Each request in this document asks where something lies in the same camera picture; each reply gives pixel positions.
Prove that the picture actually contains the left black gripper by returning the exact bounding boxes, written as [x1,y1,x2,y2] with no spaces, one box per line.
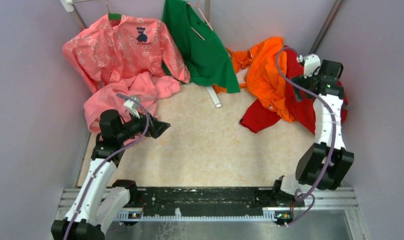
[117,107,170,142]

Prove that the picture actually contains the red jacket black lining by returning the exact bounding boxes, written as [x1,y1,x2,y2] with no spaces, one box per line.
[239,45,348,135]

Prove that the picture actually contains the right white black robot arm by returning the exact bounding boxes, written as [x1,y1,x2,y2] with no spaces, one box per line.
[271,54,354,206]

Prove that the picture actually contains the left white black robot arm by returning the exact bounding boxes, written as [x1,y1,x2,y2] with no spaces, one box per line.
[51,109,171,240]

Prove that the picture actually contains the pink patterned bear jacket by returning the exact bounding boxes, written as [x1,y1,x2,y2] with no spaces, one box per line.
[63,15,191,93]

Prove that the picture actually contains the plain pink garment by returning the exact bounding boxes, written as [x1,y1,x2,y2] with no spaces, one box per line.
[84,71,182,134]

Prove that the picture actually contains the orange garment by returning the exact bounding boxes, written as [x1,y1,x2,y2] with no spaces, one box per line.
[226,36,296,122]

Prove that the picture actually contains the white plastic hanger piece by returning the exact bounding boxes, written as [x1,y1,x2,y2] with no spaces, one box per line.
[206,86,222,108]

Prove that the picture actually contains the green shirt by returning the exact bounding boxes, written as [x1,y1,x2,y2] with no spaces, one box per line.
[162,0,240,94]

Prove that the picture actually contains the green clothes hanger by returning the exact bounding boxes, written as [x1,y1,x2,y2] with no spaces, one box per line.
[105,0,122,21]

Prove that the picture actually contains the pink clothes hanger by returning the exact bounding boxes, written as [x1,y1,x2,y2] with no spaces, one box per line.
[185,0,215,41]

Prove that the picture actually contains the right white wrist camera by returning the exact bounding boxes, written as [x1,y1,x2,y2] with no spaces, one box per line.
[296,53,321,79]

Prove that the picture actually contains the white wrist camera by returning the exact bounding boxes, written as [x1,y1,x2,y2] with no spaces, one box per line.
[296,53,321,79]
[124,96,141,119]

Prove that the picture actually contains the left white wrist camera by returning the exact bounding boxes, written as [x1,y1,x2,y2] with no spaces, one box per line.
[124,96,141,119]

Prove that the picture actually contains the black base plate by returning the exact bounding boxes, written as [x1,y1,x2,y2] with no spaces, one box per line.
[137,186,304,217]

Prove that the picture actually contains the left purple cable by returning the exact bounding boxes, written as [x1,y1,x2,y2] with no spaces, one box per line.
[62,93,152,240]

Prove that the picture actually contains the metal corner post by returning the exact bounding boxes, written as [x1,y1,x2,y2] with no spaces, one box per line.
[309,0,345,54]

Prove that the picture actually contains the aluminium frame rail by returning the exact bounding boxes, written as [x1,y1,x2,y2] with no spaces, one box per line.
[58,187,359,211]

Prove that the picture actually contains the white toothed cable strip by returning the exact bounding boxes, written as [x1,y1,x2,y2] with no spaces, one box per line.
[114,209,277,223]

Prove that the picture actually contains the white rail bracket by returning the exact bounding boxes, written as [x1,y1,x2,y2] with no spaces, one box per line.
[60,0,92,13]

